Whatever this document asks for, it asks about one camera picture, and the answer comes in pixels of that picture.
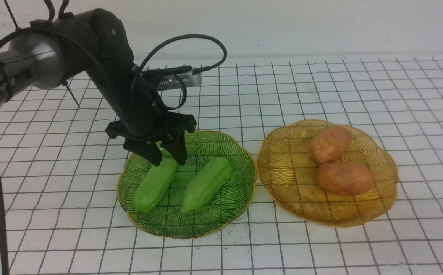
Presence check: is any amber glass plate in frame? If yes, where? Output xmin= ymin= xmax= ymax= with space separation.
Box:
xmin=256 ymin=120 xmax=399 ymax=228

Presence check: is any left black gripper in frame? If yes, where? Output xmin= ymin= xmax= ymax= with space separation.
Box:
xmin=105 ymin=75 xmax=197 ymax=167

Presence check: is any green glass plate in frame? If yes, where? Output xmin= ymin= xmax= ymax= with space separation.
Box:
xmin=116 ymin=130 xmax=257 ymax=239

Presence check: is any potato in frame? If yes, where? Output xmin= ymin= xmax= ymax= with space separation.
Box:
xmin=309 ymin=126 xmax=353 ymax=164
xmin=317 ymin=162 xmax=374 ymax=196

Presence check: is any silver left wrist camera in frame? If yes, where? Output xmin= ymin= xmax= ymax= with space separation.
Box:
xmin=141 ymin=65 xmax=202 ymax=91

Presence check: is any green cucumber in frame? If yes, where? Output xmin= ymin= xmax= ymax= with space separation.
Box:
xmin=180 ymin=157 xmax=232 ymax=214
xmin=131 ymin=158 xmax=178 ymax=214

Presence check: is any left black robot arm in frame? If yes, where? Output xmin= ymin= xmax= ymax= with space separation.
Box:
xmin=0 ymin=9 xmax=196 ymax=166

